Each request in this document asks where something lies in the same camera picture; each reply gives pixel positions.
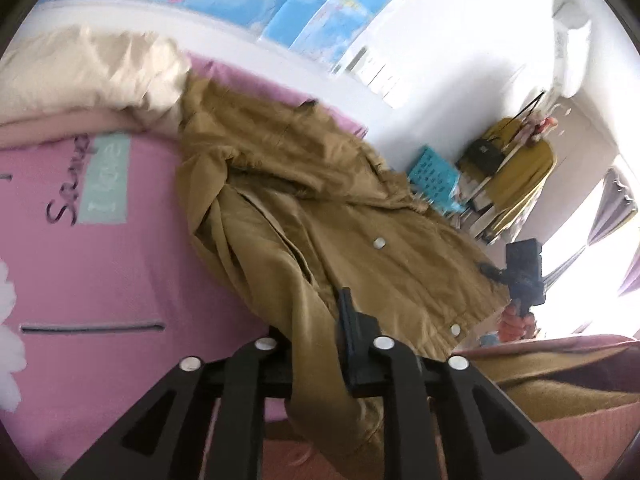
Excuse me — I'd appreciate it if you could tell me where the brown corduroy jacket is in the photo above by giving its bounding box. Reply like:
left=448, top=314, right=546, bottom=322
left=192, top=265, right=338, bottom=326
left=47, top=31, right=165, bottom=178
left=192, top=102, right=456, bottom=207
left=177, top=75, right=508, bottom=479

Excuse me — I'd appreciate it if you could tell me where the person's right hand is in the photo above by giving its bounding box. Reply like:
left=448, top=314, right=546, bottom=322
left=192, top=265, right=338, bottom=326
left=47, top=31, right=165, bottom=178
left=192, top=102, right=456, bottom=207
left=497, top=302, right=537, bottom=344

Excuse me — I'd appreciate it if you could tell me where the mustard sleeve of person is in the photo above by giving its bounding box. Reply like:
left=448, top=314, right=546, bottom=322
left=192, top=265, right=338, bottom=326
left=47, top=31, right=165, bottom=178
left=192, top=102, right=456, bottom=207
left=462, top=341, right=639, bottom=422

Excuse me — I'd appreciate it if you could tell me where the mustard hanging garment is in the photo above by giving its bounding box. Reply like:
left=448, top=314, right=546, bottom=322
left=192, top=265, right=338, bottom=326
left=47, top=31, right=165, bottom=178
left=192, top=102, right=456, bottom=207
left=456, top=113, right=558, bottom=244

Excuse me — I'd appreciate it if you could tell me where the grey curtain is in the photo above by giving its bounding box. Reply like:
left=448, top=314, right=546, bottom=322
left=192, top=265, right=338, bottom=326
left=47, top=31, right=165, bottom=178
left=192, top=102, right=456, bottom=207
left=587, top=166, right=639, bottom=246

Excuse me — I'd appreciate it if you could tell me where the black handbag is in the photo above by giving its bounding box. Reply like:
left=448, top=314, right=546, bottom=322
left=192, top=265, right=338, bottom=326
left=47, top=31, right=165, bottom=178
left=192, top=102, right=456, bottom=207
left=463, top=90, right=546, bottom=177

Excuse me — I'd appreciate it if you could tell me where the teal perforated basket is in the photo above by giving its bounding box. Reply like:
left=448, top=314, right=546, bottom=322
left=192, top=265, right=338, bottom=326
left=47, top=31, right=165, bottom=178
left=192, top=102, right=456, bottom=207
left=408, top=146, right=464, bottom=214

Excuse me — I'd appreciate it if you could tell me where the pink bed sheet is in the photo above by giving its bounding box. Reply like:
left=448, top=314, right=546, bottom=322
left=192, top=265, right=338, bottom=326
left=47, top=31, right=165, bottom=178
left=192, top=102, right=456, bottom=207
left=0, top=54, right=371, bottom=480

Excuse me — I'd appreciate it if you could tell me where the cream pillow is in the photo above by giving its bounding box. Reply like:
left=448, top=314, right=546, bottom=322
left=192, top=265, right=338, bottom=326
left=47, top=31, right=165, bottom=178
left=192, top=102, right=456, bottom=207
left=1, top=26, right=191, bottom=125

